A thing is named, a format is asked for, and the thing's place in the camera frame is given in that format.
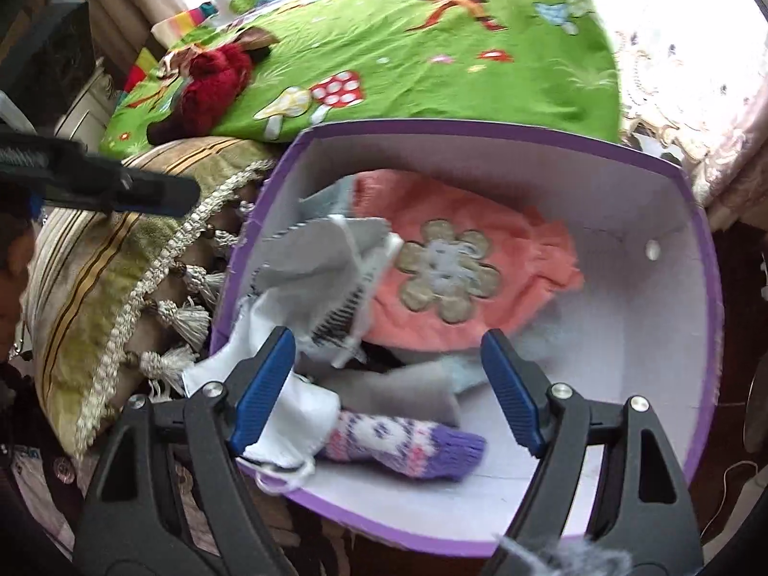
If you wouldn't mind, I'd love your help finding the red white floral bow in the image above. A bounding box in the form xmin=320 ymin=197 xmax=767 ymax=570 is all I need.
xmin=155 ymin=26 xmax=280 ymax=81

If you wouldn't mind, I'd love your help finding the dark red fluffy knit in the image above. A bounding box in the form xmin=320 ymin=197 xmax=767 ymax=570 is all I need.
xmin=146 ymin=43 xmax=252 ymax=146

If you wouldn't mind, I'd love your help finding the purple patterned knit sock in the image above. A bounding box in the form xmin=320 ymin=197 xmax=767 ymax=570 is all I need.
xmin=320 ymin=409 xmax=487 ymax=481

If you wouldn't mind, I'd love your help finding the grey felt cloth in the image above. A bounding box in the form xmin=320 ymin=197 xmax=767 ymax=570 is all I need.
xmin=297 ymin=355 xmax=466 ymax=427

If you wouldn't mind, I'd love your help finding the white checkered face mask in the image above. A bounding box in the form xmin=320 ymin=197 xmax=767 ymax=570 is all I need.
xmin=247 ymin=215 xmax=404 ymax=369

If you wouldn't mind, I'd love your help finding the light blue terry towel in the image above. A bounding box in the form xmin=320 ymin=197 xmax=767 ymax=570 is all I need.
xmin=298 ymin=176 xmax=355 ymax=221

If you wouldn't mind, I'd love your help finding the striped sleeve left forearm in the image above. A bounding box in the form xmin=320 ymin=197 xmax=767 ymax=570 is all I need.
xmin=1 ymin=363 xmax=84 ymax=575

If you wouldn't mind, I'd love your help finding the person's left hand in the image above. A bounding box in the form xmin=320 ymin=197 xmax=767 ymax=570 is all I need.
xmin=0 ymin=213 xmax=35 ymax=361

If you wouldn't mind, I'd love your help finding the cream carved dresser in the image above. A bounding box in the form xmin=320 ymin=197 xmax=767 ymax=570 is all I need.
xmin=53 ymin=57 xmax=120 ymax=152

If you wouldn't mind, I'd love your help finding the striped tasselled cushion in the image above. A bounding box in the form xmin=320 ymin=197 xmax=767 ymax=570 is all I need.
xmin=24 ymin=137 xmax=276 ymax=459

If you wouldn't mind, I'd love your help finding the purple cardboard box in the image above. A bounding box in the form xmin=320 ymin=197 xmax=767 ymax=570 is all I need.
xmin=211 ymin=120 xmax=722 ymax=558

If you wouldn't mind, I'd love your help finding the green cartoon mushroom bedsheet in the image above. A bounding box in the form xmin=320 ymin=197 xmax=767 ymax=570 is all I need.
xmin=100 ymin=0 xmax=621 ymax=159

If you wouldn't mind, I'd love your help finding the white lace floral curtain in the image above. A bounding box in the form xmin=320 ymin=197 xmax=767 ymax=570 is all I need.
xmin=594 ymin=0 xmax=767 ymax=230

